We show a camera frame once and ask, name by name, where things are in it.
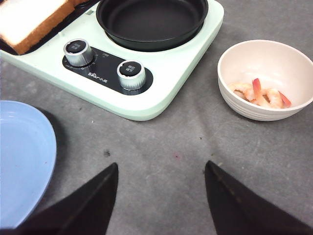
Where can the black round frying pan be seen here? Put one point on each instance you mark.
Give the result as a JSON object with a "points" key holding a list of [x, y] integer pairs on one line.
{"points": [[151, 25]]}

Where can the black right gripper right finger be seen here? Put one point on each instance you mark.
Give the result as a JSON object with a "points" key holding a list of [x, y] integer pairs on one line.
{"points": [[237, 210]]}

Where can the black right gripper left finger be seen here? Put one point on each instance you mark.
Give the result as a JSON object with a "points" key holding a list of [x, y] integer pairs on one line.
{"points": [[87, 211]]}

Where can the beige ceramic bowl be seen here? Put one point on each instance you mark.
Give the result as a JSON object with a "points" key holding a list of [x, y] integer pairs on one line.
{"points": [[277, 66]]}

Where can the silver control knob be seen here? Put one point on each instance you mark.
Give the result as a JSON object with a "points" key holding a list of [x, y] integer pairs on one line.
{"points": [[78, 52], [131, 75]]}

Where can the mint green breakfast maker base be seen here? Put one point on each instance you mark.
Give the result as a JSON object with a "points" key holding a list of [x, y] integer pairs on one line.
{"points": [[98, 83]]}

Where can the pink shrimp with red tail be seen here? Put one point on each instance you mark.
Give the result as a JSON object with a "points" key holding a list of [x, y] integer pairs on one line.
{"points": [[269, 98]]}

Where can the left silver control knob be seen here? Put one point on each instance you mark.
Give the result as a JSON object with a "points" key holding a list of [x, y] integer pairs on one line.
{"points": [[78, 52]]}

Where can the blue plate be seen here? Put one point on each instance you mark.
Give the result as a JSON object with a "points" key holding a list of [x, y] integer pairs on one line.
{"points": [[27, 159]]}

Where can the right silver control knob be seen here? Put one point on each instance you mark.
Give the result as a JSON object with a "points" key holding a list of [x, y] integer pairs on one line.
{"points": [[131, 75]]}

